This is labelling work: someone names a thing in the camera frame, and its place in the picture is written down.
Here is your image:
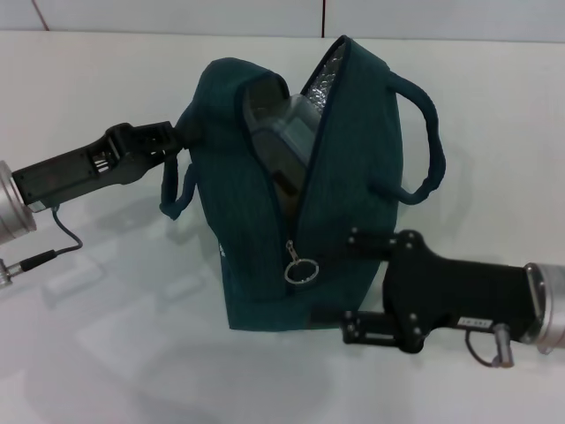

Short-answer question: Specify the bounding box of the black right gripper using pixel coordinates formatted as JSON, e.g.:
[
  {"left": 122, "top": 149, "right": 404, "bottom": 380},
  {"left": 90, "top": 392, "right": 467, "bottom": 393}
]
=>
[{"left": 310, "top": 227, "right": 538, "bottom": 355}]

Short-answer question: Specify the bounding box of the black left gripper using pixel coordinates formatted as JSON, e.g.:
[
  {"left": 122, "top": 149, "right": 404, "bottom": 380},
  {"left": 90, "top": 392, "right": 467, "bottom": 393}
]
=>
[{"left": 11, "top": 117, "right": 209, "bottom": 209}]

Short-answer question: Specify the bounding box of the clear blue-rimmed food container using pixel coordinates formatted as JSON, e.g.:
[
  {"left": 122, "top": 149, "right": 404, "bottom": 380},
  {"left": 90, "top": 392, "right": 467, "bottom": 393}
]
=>
[{"left": 242, "top": 78, "right": 321, "bottom": 208}]

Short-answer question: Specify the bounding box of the dark teal lunch bag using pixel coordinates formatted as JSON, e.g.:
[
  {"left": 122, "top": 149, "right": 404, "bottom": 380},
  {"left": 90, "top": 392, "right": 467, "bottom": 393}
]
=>
[{"left": 158, "top": 34, "right": 448, "bottom": 331}]

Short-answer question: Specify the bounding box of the grey right arm cable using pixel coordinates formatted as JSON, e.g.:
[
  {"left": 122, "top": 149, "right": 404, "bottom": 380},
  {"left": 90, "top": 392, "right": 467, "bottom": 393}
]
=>
[{"left": 465, "top": 323, "right": 516, "bottom": 368}]

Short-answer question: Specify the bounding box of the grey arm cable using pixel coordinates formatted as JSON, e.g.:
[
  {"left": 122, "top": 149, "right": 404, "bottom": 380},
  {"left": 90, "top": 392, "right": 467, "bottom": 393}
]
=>
[
  {"left": 0, "top": 205, "right": 86, "bottom": 289},
  {"left": 465, "top": 323, "right": 516, "bottom": 368}
]

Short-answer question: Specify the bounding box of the grey left arm cable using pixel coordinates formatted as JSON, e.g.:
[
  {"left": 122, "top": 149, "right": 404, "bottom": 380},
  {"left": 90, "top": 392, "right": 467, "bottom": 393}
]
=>
[{"left": 0, "top": 205, "right": 86, "bottom": 289}]

